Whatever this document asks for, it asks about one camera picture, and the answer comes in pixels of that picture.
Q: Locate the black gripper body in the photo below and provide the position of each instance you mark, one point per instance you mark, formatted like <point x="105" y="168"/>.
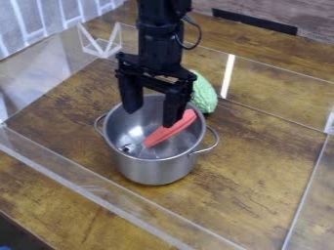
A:
<point x="161" y="80"/>

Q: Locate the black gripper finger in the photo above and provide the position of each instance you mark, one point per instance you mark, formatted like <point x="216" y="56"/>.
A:
<point x="174" y="105"/>
<point x="132" y="93"/>

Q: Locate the pink handled metal spoon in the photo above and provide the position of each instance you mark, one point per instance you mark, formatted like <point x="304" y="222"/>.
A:
<point x="161" y="135"/>

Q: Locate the stainless steel pot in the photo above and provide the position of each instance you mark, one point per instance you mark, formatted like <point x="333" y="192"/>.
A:
<point x="154" y="155"/>

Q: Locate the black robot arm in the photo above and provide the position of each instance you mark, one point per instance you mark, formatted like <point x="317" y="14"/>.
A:
<point x="156" y="67"/>

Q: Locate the green bitter gourd toy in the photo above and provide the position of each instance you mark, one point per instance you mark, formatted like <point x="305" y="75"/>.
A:
<point x="205" y="96"/>

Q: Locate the clear acrylic enclosure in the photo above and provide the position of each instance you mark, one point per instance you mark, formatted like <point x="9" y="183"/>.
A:
<point x="261" y="191"/>

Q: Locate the black wall strip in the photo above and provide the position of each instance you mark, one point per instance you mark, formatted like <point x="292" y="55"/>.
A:
<point x="272" y="25"/>

